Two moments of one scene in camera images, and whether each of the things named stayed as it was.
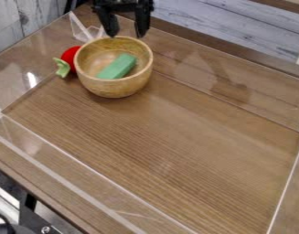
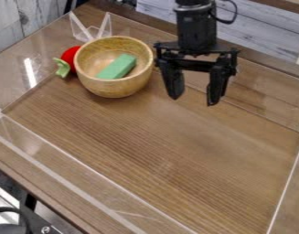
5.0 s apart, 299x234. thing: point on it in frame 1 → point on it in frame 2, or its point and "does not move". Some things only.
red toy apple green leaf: x=65 y=60 does not move
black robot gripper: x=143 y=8 → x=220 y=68
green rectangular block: x=119 y=68 does not move
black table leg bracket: x=31 y=222 does not move
